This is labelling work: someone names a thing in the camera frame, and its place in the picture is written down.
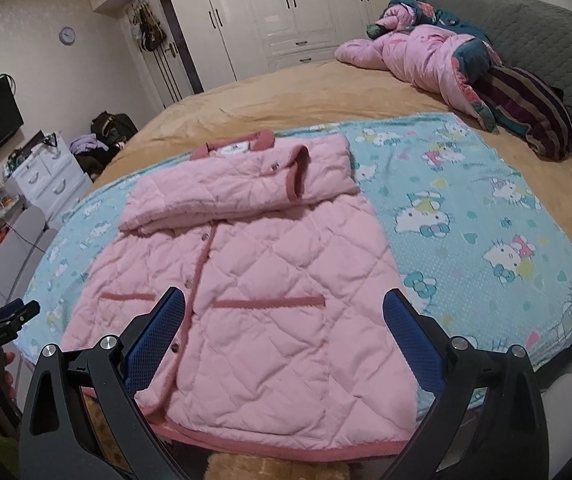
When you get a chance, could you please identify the pink padded garment pile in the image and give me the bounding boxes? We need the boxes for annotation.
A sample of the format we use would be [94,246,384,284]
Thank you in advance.
[334,4,506,133]

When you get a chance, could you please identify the purple clothes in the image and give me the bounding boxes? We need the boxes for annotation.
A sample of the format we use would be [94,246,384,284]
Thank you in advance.
[68,135,111,155]

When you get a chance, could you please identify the grey quilted headboard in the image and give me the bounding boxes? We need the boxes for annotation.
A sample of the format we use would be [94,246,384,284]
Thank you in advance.
[415,0,572,137]

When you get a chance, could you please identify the black cable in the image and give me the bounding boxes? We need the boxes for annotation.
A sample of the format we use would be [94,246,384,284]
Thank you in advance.
[0,212,49,253]

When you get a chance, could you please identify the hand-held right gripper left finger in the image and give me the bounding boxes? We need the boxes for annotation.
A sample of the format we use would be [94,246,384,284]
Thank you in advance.
[18,286,187,480]

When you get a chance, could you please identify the black bag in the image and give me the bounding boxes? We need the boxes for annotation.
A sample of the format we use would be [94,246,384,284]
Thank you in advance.
[90,111,140,150]

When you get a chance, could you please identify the white drawer cabinet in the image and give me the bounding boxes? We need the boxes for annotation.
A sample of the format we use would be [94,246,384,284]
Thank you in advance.
[12,131,93,212]

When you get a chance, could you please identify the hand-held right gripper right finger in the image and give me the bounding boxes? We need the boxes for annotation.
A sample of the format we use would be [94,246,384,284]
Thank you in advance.
[382,287,549,480]

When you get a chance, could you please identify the dark striped cloth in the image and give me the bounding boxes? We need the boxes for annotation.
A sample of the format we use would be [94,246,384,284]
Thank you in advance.
[470,64,572,162]

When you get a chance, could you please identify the pink quilted jacket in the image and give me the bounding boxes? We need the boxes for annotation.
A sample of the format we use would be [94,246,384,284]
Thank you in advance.
[60,129,421,462]

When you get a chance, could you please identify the white wardrobe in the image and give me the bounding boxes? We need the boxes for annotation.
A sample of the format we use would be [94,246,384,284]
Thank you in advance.
[87,0,396,97]

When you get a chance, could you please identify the blue cartoon printed blanket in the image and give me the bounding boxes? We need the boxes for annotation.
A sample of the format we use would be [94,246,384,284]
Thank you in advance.
[16,109,572,413]

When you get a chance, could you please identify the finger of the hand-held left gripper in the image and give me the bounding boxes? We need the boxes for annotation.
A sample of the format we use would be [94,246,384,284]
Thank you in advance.
[0,298,42,357]

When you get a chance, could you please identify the tan bed sheet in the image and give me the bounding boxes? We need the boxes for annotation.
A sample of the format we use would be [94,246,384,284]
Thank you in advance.
[86,56,572,281]

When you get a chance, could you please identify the white door with hanging things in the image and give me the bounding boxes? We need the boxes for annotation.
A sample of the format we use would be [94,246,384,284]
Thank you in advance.
[125,0,203,108]

